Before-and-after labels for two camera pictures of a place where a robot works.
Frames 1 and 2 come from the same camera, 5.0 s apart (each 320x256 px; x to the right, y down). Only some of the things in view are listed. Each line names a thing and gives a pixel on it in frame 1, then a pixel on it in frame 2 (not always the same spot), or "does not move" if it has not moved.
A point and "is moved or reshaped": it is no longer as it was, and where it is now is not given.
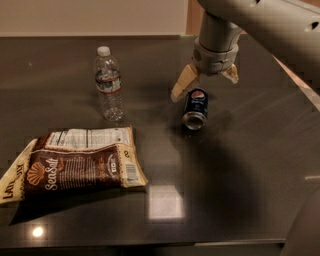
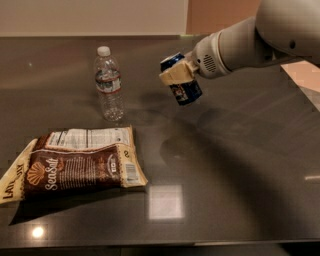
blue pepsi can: [196, 109] is moved or reshaped
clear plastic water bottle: [108, 84] does not move
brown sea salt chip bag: [71, 160] does not move
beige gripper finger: [187, 77] → [181, 73]
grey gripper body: [215, 60] does not move
